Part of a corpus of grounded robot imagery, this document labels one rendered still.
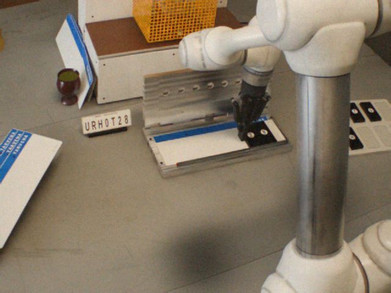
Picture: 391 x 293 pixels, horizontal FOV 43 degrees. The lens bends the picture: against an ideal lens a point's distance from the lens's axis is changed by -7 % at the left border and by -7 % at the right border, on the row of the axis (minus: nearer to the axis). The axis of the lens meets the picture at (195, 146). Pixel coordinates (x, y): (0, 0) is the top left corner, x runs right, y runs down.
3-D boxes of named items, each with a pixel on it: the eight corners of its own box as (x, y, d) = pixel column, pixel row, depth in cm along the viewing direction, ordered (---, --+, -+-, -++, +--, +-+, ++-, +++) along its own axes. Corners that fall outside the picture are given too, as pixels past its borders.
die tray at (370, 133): (327, 159, 170) (328, 157, 169) (298, 105, 188) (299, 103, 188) (417, 148, 180) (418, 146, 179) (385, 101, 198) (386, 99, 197)
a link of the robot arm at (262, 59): (267, 50, 153) (226, 54, 149) (277, 6, 142) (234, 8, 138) (283, 72, 146) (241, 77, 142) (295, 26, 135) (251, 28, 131)
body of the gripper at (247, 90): (248, 88, 148) (242, 113, 155) (274, 84, 151) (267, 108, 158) (237, 72, 153) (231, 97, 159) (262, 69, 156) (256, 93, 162)
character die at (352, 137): (351, 150, 173) (352, 148, 172) (339, 130, 180) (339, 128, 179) (362, 148, 174) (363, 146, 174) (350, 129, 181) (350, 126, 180)
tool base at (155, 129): (162, 179, 156) (164, 170, 154) (141, 132, 169) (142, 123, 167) (291, 151, 171) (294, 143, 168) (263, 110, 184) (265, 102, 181)
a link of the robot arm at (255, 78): (280, 70, 147) (276, 86, 151) (265, 52, 152) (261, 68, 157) (252, 74, 144) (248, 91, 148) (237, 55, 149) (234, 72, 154)
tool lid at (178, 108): (144, 77, 155) (142, 75, 156) (145, 132, 166) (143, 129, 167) (274, 60, 170) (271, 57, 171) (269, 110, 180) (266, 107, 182)
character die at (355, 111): (354, 122, 184) (354, 120, 183) (343, 105, 190) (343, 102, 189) (364, 122, 185) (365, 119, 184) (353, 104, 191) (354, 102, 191)
